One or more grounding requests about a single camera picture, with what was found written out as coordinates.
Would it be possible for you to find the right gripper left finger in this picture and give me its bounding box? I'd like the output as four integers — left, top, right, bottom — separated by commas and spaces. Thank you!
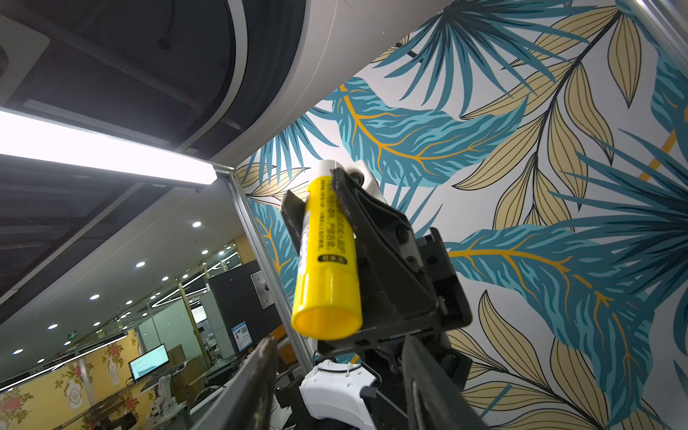
193, 337, 278, 429

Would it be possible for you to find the computer monitor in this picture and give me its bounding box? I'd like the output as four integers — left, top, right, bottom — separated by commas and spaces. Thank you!
128, 344, 169, 382

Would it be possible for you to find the yellow glue stick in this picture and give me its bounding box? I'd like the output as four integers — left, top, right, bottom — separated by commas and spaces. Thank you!
291, 161, 363, 340

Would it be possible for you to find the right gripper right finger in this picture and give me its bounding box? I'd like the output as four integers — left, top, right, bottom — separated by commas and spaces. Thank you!
402, 336, 489, 429

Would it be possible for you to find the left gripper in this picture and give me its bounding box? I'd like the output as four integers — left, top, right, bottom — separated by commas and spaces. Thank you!
281, 168, 473, 355

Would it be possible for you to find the ceiling strip light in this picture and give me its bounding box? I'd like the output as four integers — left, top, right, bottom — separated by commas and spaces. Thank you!
1, 109, 218, 186

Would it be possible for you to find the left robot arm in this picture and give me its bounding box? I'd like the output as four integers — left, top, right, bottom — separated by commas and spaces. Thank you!
281, 161, 484, 429

